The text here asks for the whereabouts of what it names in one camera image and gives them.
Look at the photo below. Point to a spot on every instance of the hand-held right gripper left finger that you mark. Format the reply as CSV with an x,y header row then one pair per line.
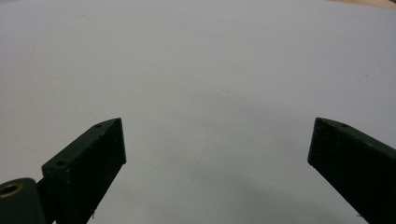
x,y
87,168

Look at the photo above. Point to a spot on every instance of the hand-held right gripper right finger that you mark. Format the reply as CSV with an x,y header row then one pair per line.
x,y
351,161

